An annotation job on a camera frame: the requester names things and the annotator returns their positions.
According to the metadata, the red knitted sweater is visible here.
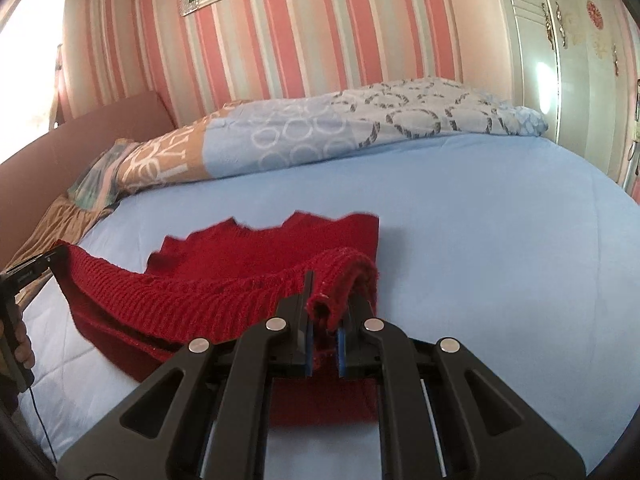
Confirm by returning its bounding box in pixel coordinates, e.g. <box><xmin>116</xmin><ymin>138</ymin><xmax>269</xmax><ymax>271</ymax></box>
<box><xmin>53</xmin><ymin>212</ymin><xmax>378</xmax><ymax>426</ymax></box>

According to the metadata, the left hand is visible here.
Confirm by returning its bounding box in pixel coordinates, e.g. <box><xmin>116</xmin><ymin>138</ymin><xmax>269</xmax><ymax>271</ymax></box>
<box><xmin>13</xmin><ymin>320</ymin><xmax>35</xmax><ymax>370</ymax></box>

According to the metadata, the brown cloth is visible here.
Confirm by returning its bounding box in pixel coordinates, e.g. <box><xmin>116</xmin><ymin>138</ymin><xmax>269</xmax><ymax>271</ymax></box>
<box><xmin>2</xmin><ymin>193</ymin><xmax>122</xmax><ymax>306</ymax></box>

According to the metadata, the light blue quilted bedspread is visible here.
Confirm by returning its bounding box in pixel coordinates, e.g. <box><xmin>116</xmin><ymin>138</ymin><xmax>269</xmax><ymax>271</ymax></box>
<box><xmin>16</xmin><ymin>131</ymin><xmax>640</xmax><ymax>480</ymax></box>

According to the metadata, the plaid pillow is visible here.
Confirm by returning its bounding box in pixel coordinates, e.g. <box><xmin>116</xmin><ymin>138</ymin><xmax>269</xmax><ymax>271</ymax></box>
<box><xmin>66</xmin><ymin>139</ymin><xmax>139</xmax><ymax>211</ymax></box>

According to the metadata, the brown headboard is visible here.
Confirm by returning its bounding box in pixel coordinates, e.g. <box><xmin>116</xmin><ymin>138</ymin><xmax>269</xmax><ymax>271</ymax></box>
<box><xmin>0</xmin><ymin>91</ymin><xmax>175</xmax><ymax>264</ymax></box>

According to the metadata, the blue patterned folded duvet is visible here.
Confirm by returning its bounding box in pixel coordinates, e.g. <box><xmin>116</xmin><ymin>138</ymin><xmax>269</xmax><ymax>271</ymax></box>
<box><xmin>116</xmin><ymin>76</ymin><xmax>548</xmax><ymax>194</ymax></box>

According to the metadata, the white wardrobe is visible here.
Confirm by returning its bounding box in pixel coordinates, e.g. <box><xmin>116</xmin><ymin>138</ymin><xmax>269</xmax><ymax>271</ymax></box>
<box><xmin>502</xmin><ymin>0</ymin><xmax>632</xmax><ymax>182</ymax></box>

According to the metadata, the black cable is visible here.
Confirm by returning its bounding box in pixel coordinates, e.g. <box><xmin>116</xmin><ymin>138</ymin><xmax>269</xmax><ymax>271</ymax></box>
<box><xmin>27</xmin><ymin>383</ymin><xmax>59</xmax><ymax>463</ymax></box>

